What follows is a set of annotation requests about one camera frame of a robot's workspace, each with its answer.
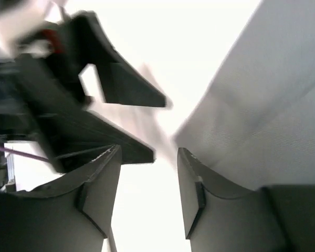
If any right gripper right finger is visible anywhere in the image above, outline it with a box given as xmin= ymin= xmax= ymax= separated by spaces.
xmin=177 ymin=148 xmax=315 ymax=251

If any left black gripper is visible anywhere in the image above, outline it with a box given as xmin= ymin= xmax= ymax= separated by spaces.
xmin=0 ymin=20 xmax=92 ymax=173

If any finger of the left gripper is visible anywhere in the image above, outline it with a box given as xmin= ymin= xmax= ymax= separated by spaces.
xmin=36 ymin=110 xmax=154 ymax=173
xmin=68 ymin=11 xmax=166 ymax=108

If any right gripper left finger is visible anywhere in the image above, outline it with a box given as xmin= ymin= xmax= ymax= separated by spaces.
xmin=0 ymin=145 xmax=122 ymax=251

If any grey pleated skirt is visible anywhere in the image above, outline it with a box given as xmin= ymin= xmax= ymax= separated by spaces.
xmin=175 ymin=1 xmax=315 ymax=190

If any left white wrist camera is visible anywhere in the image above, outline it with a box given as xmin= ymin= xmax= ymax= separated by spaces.
xmin=0 ymin=1 xmax=66 ymax=62

